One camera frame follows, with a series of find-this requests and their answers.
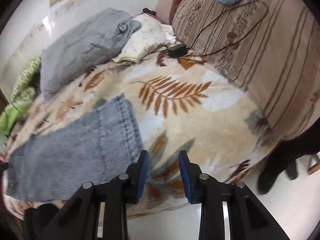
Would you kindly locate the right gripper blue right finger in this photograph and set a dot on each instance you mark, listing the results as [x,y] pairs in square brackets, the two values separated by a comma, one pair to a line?
[248,217]

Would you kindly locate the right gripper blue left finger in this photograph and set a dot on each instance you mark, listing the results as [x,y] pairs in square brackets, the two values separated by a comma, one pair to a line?
[79,217]

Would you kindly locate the grey washed denim pants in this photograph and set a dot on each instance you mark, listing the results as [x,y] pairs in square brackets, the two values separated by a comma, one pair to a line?
[96,147]

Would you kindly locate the leaf pattern beige bed blanket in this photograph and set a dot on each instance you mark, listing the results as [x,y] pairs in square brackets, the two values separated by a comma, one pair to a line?
[177,108]

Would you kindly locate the green patterned quilt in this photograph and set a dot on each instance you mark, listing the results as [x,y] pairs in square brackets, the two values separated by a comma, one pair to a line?
[22,96]

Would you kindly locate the striped brown floral cushion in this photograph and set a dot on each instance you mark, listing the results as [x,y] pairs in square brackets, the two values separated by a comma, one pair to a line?
[268,48]

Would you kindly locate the black power adapter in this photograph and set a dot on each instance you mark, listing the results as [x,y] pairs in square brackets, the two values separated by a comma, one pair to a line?
[177,51]

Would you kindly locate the grey quilted pillow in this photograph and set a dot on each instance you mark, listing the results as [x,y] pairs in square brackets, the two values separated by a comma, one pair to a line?
[94,41]

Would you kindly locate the cream white pillow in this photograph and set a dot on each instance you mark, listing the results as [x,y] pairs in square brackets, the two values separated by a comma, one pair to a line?
[152,35]

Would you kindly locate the small black object by headboard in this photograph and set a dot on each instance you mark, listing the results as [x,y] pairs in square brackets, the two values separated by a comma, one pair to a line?
[148,11]

